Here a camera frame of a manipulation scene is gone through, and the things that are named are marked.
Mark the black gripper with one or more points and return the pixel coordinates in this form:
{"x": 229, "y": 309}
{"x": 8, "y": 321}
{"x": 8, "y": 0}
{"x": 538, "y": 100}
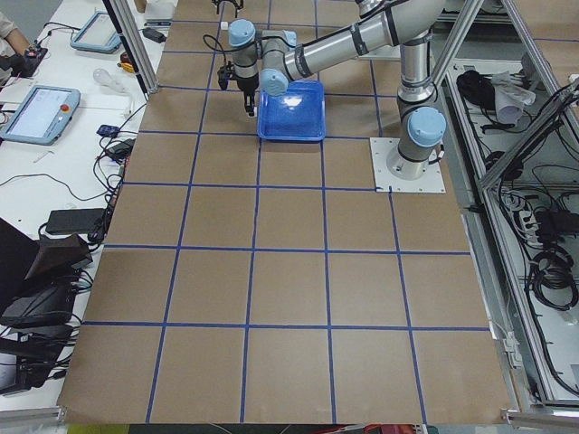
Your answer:
{"x": 247, "y": 86}

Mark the blue plastic tray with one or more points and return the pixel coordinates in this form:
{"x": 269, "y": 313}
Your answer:
{"x": 296, "y": 116}

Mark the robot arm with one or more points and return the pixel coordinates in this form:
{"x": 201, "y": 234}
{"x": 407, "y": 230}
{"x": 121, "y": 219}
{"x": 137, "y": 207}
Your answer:
{"x": 219, "y": 5}
{"x": 268, "y": 61}

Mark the gloved person hand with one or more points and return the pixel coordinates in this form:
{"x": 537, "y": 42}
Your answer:
{"x": 17, "y": 65}

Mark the blue small device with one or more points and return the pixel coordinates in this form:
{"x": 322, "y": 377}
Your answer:
{"x": 108, "y": 131}

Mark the teach pendant far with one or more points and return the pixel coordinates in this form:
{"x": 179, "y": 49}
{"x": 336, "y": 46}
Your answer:
{"x": 97, "y": 35}

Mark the teach pendant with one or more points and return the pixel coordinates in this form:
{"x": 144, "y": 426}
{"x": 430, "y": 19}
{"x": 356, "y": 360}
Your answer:
{"x": 97, "y": 35}
{"x": 43, "y": 115}

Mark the black power brick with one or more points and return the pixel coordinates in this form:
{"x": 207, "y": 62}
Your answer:
{"x": 70, "y": 221}

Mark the teach pendant near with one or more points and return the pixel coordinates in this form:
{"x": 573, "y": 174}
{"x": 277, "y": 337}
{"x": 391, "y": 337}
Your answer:
{"x": 43, "y": 115}

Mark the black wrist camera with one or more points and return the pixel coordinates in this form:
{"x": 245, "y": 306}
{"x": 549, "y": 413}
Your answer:
{"x": 225, "y": 75}

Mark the aluminium frame post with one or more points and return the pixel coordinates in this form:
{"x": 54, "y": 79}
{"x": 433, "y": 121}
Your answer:
{"x": 124, "y": 22}

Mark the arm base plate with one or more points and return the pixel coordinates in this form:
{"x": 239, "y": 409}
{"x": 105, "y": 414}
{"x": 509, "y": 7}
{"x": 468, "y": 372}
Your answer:
{"x": 393, "y": 174}

